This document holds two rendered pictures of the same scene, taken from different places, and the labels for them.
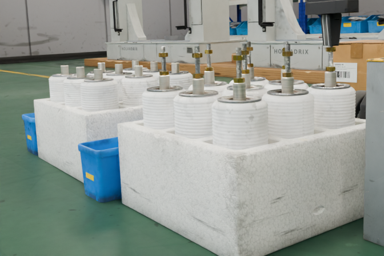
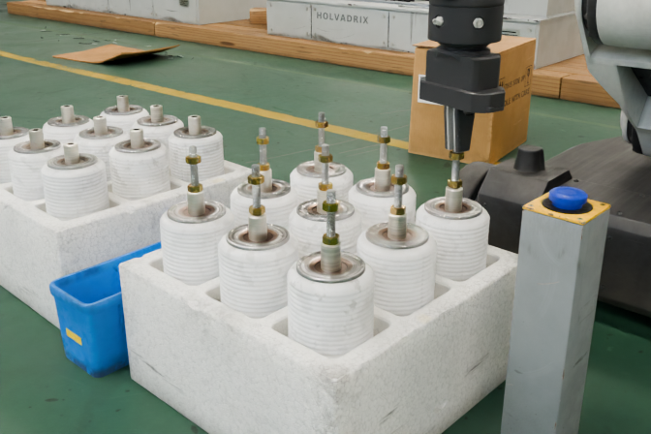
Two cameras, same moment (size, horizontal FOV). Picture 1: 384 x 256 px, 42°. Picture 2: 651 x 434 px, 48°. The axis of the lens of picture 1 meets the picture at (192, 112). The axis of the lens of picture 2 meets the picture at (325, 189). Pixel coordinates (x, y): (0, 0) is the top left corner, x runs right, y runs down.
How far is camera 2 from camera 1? 0.28 m
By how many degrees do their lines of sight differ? 16
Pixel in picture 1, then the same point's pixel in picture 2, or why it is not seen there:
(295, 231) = not seen: outside the picture
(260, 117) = (365, 300)
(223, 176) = (312, 401)
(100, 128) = (82, 247)
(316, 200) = (438, 395)
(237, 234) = not seen: outside the picture
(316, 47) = (380, 14)
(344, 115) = (474, 257)
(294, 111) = (409, 272)
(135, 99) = (134, 187)
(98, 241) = not seen: outside the picture
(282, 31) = not seen: outside the picture
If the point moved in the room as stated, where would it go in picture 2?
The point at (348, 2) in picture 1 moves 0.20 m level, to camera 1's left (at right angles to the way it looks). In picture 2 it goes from (491, 98) to (323, 107)
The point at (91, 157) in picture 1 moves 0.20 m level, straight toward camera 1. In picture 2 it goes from (76, 311) to (94, 391)
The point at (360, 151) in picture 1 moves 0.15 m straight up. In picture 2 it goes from (494, 308) to (505, 200)
